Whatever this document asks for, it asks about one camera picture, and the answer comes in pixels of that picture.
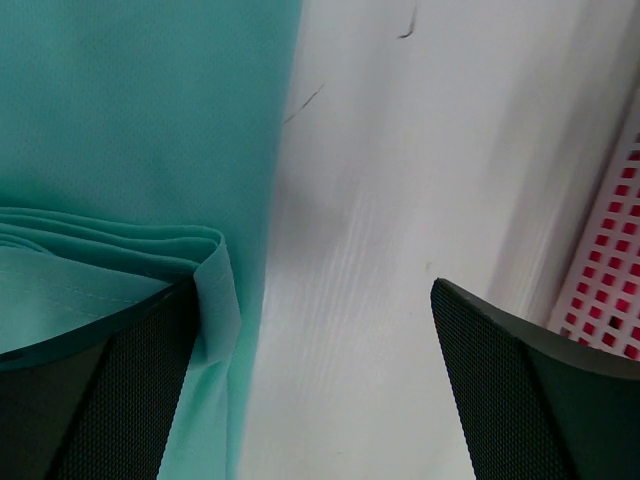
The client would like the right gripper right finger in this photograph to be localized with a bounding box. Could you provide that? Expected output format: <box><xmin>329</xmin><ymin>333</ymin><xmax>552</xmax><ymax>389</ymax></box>
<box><xmin>430</xmin><ymin>278</ymin><xmax>639</xmax><ymax>479</ymax></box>

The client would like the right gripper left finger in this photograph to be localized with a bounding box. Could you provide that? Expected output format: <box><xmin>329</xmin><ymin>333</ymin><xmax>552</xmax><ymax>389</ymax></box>
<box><xmin>1</xmin><ymin>279</ymin><xmax>200</xmax><ymax>479</ymax></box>

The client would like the teal t shirt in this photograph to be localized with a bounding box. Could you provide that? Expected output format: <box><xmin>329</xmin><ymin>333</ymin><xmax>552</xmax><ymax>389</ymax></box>
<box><xmin>1</xmin><ymin>1</ymin><xmax>301</xmax><ymax>479</ymax></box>

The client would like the magenta t shirt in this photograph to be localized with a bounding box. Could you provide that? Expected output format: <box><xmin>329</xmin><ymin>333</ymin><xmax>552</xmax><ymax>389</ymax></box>
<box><xmin>571</xmin><ymin>147</ymin><xmax>639</xmax><ymax>360</ymax></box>

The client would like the white plastic basket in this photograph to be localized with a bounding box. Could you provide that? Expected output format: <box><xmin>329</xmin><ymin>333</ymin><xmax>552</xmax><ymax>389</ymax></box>
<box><xmin>547</xmin><ymin>98</ymin><xmax>640</xmax><ymax>360</ymax></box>

